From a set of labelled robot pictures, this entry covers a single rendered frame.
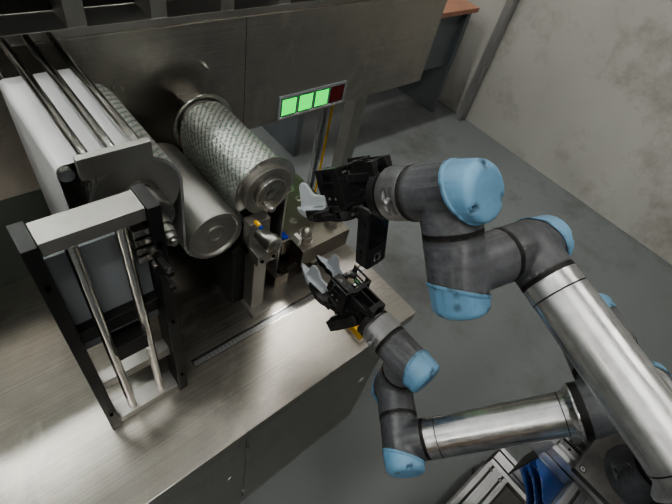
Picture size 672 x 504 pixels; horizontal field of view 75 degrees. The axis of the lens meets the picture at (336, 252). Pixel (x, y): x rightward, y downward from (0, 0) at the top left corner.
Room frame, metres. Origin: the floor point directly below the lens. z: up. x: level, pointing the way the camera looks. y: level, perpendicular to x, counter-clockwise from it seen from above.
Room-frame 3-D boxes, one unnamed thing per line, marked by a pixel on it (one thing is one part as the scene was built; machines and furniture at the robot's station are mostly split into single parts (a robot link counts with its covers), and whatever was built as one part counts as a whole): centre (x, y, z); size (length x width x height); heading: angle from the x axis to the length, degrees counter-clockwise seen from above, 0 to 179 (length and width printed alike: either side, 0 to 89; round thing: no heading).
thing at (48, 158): (0.51, 0.50, 1.17); 0.34 x 0.05 x 0.54; 52
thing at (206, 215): (0.66, 0.34, 1.18); 0.26 x 0.12 x 0.12; 52
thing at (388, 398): (0.45, -0.20, 1.01); 0.11 x 0.08 x 0.11; 14
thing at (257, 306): (0.62, 0.16, 1.05); 0.06 x 0.05 x 0.31; 52
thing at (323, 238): (0.92, 0.19, 1.00); 0.40 x 0.16 x 0.06; 52
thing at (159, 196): (0.47, 0.31, 1.34); 0.06 x 0.06 x 0.06; 52
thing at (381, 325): (0.51, -0.13, 1.11); 0.08 x 0.05 x 0.08; 142
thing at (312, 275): (0.60, 0.03, 1.11); 0.09 x 0.03 x 0.06; 61
